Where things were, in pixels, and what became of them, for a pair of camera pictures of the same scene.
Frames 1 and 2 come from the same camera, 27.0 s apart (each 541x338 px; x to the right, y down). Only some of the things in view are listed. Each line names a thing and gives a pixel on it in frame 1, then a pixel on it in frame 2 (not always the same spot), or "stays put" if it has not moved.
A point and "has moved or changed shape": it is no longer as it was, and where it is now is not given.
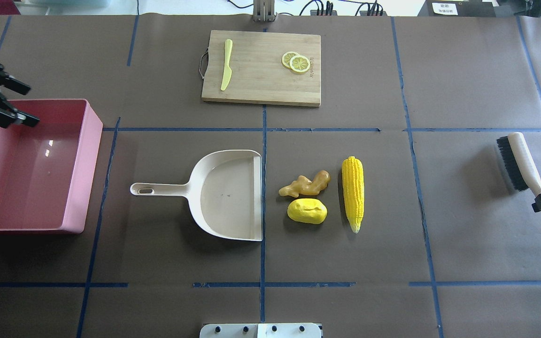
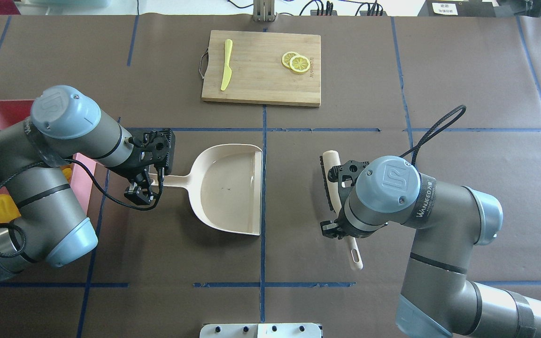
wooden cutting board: (257, 74) stays put
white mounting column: (260, 330) stays put
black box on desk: (459, 8) stays put
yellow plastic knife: (228, 46) stays put
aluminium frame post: (264, 11) stays put
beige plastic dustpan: (225, 192) has moved or changed shape
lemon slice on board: (287, 57) stays put
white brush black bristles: (524, 174) -> (334, 191)
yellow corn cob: (352, 171) has moved or changed shape
